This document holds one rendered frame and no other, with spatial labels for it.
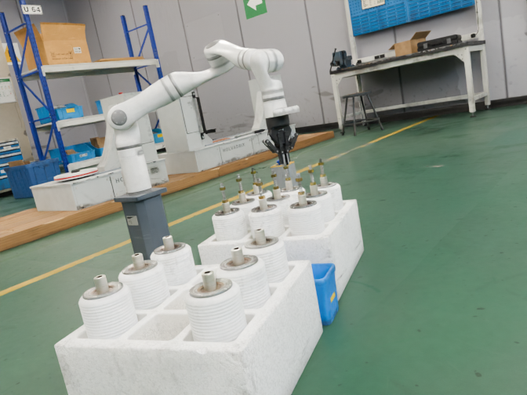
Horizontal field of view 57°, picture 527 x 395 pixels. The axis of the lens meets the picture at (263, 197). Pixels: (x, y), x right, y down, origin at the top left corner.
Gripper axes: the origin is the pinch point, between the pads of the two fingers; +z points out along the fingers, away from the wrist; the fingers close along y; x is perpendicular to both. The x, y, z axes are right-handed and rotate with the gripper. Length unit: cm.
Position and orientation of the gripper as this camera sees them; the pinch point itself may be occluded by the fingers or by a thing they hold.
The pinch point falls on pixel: (284, 159)
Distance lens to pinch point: 156.5
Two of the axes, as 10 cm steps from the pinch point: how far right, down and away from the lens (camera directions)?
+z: 1.8, 9.6, 2.0
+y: -8.5, 2.6, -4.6
